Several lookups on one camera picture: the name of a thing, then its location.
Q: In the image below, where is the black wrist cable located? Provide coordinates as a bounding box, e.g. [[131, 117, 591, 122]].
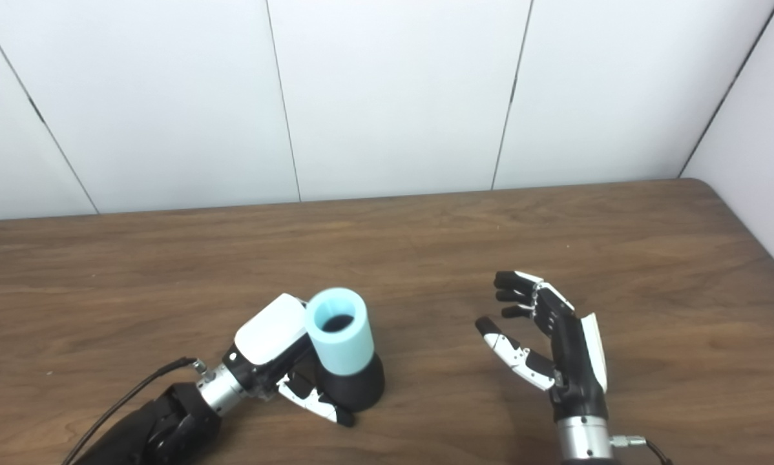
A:
[[610, 435, 675, 465], [61, 356, 207, 465]]

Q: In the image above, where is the light-blue cylindrical hose piece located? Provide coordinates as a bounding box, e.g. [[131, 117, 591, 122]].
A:
[[305, 287, 375, 375]]

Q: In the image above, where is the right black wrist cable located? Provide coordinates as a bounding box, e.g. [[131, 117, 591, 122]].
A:
[[610, 435, 675, 465]]

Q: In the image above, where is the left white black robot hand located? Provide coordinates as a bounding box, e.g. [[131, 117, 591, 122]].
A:
[[222, 293, 355, 427]]

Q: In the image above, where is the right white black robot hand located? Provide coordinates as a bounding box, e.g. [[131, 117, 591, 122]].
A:
[[475, 271, 609, 424]]

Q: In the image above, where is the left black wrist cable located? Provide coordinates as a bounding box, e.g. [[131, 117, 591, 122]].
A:
[[61, 356, 207, 465]]

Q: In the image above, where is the black funnel-shaped nozzle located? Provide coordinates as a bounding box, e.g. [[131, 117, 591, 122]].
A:
[[316, 315, 386, 413]]

